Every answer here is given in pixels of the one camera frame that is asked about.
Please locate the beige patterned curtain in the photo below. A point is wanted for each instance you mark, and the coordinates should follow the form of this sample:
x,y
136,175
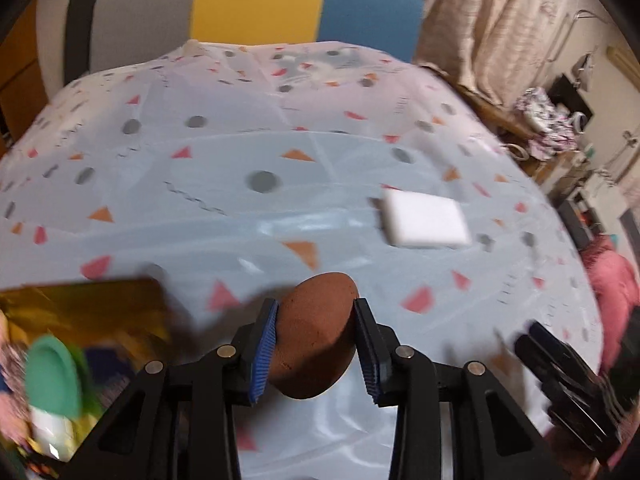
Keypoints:
x,y
500,25

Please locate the orange wooden cabinet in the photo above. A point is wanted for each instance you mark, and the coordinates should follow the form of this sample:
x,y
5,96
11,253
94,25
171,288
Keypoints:
x,y
20,75

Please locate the brown egg-shaped sponge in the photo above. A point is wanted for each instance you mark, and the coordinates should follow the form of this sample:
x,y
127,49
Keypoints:
x,y
315,335

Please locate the wooden side table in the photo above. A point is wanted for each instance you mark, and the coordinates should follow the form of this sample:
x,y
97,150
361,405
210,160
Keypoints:
x,y
495,110

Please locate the black box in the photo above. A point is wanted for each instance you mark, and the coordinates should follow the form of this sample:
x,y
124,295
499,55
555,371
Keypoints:
x,y
570,90

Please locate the grey yellow blue chair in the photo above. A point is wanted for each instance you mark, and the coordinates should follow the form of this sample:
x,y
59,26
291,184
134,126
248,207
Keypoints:
x,y
260,0

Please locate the garment steamer stand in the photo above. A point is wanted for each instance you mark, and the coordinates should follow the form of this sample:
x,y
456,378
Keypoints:
x,y
582,67

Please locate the blue and white small box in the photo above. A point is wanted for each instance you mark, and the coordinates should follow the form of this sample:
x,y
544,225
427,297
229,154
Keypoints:
x,y
107,365

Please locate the white air conditioner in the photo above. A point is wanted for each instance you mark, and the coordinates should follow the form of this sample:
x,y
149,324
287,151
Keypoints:
x,y
625,57

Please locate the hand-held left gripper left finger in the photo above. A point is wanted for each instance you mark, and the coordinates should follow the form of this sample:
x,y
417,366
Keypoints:
x,y
262,355

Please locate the white round fan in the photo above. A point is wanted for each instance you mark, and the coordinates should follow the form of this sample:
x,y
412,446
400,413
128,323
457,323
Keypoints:
x,y
577,119

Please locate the crumpled patterned cloth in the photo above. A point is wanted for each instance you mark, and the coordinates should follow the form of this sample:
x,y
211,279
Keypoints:
x,y
542,115

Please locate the pink blanket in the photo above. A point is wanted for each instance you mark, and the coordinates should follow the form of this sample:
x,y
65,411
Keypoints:
x,y
615,285

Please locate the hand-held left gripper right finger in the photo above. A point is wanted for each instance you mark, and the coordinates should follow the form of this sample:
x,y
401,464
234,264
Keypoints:
x,y
365,355

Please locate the green and white small bottle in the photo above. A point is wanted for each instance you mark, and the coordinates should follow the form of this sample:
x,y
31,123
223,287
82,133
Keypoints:
x,y
52,380

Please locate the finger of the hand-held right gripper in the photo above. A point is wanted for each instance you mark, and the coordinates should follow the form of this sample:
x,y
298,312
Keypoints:
x,y
560,375

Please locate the gold tray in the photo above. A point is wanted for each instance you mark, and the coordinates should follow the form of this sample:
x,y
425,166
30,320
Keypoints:
x,y
100,305

